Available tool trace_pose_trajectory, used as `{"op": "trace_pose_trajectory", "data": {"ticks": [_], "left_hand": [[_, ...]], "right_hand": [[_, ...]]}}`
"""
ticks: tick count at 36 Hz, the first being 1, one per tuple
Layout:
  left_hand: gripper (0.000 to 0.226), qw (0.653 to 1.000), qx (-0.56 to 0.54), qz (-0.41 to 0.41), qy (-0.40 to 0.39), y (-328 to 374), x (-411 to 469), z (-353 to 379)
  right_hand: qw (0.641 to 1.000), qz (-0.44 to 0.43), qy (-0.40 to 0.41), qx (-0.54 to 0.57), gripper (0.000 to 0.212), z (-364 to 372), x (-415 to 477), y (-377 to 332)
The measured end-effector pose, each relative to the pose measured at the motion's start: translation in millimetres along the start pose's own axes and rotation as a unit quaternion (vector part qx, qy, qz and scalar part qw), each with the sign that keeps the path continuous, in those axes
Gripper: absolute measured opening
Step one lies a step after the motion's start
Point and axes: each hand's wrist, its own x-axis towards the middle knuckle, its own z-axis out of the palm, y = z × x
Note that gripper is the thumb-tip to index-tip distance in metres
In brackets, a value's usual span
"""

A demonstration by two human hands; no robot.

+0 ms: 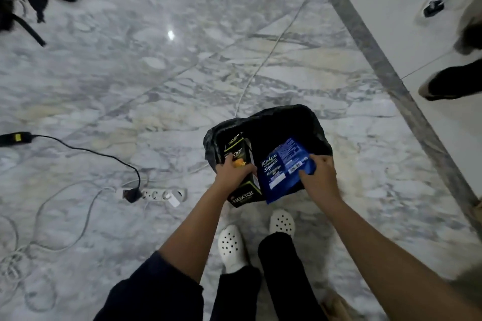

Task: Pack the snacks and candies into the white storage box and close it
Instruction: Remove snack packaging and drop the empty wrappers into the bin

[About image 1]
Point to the person's black trousers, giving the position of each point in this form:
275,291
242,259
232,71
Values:
286,275

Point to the black power adapter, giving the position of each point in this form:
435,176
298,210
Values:
17,139

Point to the person's white right clog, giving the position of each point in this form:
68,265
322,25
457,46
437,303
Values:
282,223

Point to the person's right hand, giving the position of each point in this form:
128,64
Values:
322,183

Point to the black plug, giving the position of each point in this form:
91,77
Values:
434,8
132,195

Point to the person's white clog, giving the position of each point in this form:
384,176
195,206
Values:
282,223
231,249

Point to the blue snack bag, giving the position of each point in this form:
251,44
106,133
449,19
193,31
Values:
280,170

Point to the person's white left clog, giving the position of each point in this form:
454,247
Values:
231,249

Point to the person's left hand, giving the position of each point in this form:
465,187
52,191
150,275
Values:
229,178

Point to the black snack carton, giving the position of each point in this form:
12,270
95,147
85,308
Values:
244,194

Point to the person's left forearm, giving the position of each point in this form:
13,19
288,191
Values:
192,234

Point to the person's right forearm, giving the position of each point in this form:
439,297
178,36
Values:
384,268

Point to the person's navy shirt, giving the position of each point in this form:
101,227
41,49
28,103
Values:
150,294

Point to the black trash bag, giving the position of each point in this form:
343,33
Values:
278,125

